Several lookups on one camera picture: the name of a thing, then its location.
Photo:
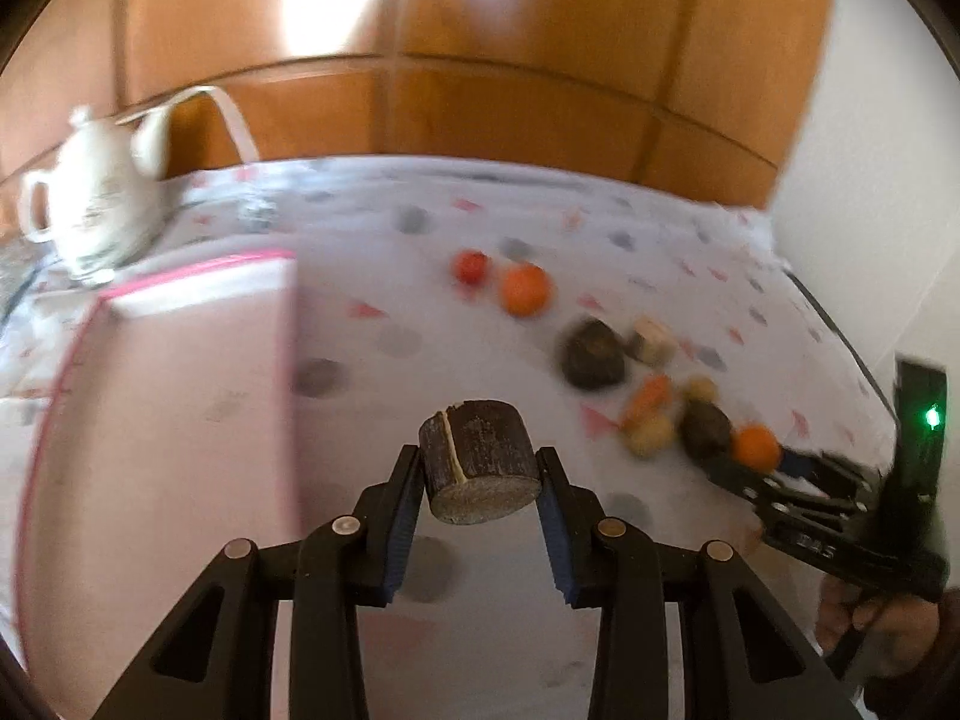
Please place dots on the red tomato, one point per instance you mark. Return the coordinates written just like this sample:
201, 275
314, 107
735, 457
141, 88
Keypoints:
470, 268

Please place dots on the dark round stone upper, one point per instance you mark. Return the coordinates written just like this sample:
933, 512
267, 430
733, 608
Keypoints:
591, 356

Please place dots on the dark bark wood log piece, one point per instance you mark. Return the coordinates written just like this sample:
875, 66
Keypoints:
479, 462

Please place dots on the small orange fruit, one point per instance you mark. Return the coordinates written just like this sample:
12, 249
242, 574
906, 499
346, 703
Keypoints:
526, 290

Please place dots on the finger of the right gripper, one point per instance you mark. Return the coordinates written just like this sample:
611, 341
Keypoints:
763, 492
823, 467

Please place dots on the dark round stone lower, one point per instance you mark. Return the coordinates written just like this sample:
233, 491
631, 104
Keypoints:
705, 431

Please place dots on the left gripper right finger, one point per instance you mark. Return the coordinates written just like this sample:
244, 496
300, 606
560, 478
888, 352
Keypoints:
742, 654

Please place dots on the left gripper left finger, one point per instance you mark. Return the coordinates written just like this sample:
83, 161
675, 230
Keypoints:
213, 654

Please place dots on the orange carrot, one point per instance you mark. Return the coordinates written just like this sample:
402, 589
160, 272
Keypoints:
655, 394

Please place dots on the yellowish round fruit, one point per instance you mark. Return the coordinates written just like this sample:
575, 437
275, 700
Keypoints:
701, 389
652, 434

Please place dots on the person right hand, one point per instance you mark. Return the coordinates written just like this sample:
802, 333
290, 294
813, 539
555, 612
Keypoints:
904, 627

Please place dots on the patterned white tablecloth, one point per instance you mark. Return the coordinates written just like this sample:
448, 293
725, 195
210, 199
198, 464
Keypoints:
385, 336

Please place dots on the yellowish round fruit right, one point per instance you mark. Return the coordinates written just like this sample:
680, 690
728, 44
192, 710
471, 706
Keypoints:
701, 389

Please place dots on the wooden wall cabinet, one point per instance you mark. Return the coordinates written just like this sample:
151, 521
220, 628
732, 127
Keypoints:
700, 98

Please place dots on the pink tray box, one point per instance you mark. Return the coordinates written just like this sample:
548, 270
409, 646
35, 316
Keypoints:
167, 435

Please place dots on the yellowish round fruit left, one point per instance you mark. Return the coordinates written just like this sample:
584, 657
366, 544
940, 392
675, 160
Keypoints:
652, 434

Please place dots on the pale-topped wood log piece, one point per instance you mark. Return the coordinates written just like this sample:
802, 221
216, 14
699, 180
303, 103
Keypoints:
651, 343

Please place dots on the large orange fruit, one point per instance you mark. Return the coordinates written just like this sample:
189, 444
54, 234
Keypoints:
756, 447

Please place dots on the white ceramic kettle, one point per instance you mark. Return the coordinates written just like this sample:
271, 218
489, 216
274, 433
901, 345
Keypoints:
101, 203

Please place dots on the dark round stone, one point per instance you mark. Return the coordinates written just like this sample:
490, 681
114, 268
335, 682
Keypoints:
591, 356
705, 431

